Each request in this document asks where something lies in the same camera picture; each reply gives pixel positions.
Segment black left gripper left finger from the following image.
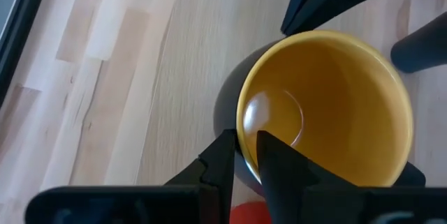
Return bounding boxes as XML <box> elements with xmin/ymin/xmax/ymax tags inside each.
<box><xmin>163</xmin><ymin>129</ymin><xmax>239</xmax><ymax>224</ymax></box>

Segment red cup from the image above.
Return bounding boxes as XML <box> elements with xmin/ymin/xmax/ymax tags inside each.
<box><xmin>229</xmin><ymin>200</ymin><xmax>273</xmax><ymax>224</ymax></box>

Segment black mug yellow inside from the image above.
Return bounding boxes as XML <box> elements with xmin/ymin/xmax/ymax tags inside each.
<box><xmin>212</xmin><ymin>29</ymin><xmax>427</xmax><ymax>197</ymax></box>

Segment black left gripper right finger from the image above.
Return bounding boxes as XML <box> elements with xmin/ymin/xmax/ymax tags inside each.
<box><xmin>256</xmin><ymin>130</ymin><xmax>356</xmax><ymax>224</ymax></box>

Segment black table edge rail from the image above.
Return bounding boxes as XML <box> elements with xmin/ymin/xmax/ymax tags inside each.
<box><xmin>0</xmin><ymin>0</ymin><xmax>53</xmax><ymax>108</ymax></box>

